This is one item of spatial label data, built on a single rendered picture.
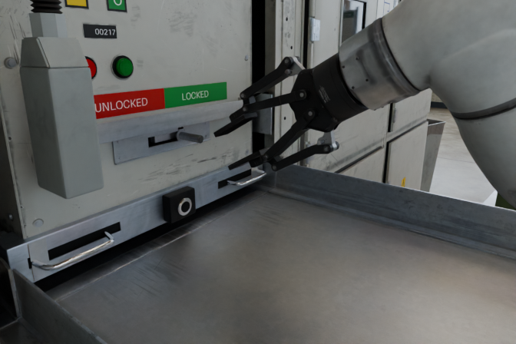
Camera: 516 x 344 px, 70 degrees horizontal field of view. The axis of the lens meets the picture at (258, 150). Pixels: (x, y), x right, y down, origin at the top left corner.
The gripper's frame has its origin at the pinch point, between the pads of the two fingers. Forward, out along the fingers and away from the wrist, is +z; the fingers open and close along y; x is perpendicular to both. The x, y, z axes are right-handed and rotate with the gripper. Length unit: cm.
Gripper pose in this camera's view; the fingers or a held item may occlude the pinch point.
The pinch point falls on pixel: (240, 142)
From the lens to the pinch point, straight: 55.8
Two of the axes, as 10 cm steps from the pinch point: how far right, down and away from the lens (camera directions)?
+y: 4.0, 9.1, -0.7
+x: 6.0, -2.1, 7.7
